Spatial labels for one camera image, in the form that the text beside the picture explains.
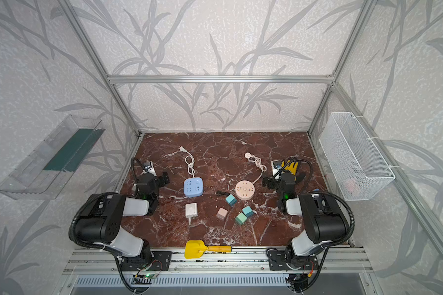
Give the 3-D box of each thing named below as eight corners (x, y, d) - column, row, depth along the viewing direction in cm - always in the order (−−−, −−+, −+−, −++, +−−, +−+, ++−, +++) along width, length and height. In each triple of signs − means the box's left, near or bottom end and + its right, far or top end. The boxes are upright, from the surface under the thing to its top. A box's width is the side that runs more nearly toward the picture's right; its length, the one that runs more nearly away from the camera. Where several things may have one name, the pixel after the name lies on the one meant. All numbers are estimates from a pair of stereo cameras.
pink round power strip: (235, 200, 93) (235, 197, 90) (235, 183, 99) (235, 180, 96) (255, 200, 93) (255, 197, 90) (253, 183, 99) (254, 180, 96)
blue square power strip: (182, 196, 93) (181, 194, 91) (185, 180, 100) (184, 177, 97) (202, 196, 93) (201, 194, 91) (204, 180, 100) (203, 177, 97)
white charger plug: (186, 224, 85) (185, 222, 83) (186, 207, 91) (185, 204, 88) (198, 222, 86) (197, 220, 83) (197, 205, 91) (196, 202, 89)
